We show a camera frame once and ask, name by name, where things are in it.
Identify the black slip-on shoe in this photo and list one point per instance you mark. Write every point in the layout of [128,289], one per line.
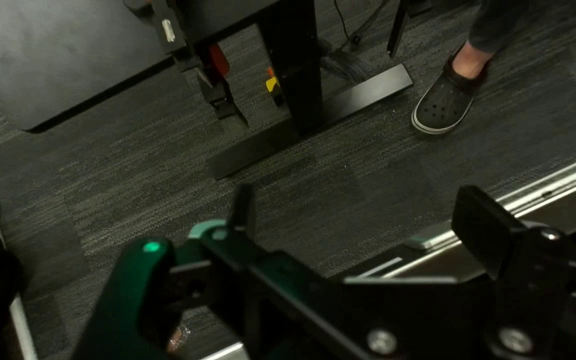
[447,103]

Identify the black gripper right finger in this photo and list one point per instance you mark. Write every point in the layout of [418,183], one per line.
[485,228]

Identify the black desk top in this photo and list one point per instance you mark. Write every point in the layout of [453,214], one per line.
[64,56]

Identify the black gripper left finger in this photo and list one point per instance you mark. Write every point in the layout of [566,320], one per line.
[242,211]

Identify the black desk leg base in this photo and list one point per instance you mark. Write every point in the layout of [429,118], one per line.
[320,88]

